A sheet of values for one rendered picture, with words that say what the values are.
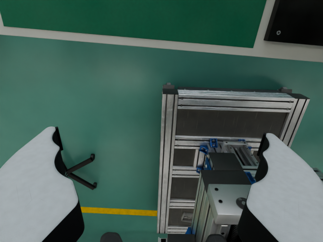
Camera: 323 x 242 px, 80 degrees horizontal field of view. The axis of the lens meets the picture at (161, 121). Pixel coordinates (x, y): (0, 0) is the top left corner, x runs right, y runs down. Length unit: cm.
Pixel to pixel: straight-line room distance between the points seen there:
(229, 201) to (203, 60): 98
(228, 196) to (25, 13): 64
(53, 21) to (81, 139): 116
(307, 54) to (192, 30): 30
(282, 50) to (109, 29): 43
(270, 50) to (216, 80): 81
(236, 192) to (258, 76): 104
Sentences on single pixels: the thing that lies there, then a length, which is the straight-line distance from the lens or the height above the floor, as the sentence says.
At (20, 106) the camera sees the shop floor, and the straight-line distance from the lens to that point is 169.
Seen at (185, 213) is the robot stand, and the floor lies 23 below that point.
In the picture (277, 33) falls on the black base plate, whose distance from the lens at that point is 57.
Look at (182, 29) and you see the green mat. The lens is 52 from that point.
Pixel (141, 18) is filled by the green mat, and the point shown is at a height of 75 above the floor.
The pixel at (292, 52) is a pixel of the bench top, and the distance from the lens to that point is 62.
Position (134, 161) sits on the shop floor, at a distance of 165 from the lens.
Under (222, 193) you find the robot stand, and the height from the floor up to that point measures 93.
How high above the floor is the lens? 127
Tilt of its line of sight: 63 degrees down
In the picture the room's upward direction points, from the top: 179 degrees clockwise
